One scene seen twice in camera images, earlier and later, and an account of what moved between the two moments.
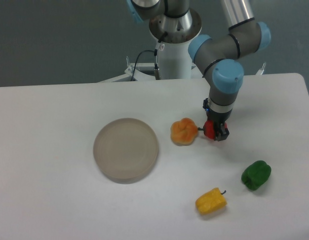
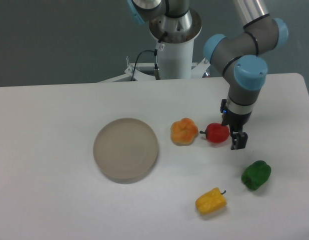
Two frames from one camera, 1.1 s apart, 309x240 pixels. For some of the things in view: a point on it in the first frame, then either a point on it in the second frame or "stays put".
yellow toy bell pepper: [211, 202] stays put
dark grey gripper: [218, 119] → [236, 116]
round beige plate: [125, 150] stays put
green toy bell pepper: [255, 175] stays put
